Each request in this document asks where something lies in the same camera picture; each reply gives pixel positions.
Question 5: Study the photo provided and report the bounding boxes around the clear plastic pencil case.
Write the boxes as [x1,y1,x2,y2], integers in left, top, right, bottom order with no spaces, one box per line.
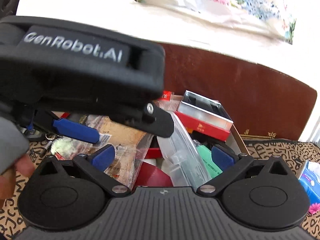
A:
[157,111,211,189]

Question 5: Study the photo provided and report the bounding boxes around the dark brown wooden board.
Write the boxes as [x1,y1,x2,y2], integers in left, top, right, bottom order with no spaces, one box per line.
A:
[162,43,317,140]

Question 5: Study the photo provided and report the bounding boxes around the silver metal tin box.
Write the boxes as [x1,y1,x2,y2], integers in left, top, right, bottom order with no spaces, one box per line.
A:
[177,90,233,131]

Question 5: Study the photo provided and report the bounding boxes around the green sponge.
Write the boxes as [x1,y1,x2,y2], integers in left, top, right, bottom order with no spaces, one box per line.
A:
[50,137,79,160]

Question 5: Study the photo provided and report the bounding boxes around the person's left hand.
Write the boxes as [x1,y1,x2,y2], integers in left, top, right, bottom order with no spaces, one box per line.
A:
[0,154,35,207]

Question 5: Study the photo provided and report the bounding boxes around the blue tissue pack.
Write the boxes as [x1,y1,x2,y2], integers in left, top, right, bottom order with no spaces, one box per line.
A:
[298,160,320,204]

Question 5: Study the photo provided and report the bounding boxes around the insole package red label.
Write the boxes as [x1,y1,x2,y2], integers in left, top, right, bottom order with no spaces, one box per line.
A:
[49,114,155,189]

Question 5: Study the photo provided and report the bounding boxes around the floral plastic bag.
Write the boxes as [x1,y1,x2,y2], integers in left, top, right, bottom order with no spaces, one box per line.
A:
[135,0,296,44]

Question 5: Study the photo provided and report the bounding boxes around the letter-patterned tablecloth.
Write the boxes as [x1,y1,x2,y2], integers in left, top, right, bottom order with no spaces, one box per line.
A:
[1,139,319,239]

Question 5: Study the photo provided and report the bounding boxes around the large cardboard sorting box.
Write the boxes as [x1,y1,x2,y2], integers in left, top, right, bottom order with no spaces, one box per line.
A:
[226,125,249,155]

